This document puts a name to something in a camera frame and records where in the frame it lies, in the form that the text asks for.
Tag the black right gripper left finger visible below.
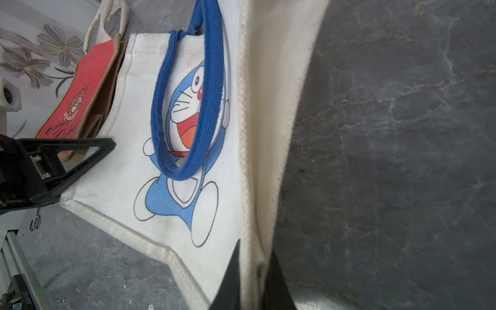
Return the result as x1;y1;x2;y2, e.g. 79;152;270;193
209;240;241;310

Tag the white Doraemon canvas bag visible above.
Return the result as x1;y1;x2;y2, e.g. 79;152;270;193
61;1;329;309

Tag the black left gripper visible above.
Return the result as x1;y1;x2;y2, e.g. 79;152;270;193
1;134;116;215

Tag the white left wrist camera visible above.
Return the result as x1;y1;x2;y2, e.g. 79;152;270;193
0;77;22;136

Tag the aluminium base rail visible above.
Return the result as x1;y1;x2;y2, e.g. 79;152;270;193
1;230;50;309

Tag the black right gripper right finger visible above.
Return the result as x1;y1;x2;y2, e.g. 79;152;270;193
261;251;297;310

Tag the red Christmas jute bag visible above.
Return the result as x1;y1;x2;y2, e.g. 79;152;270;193
36;0;130;139

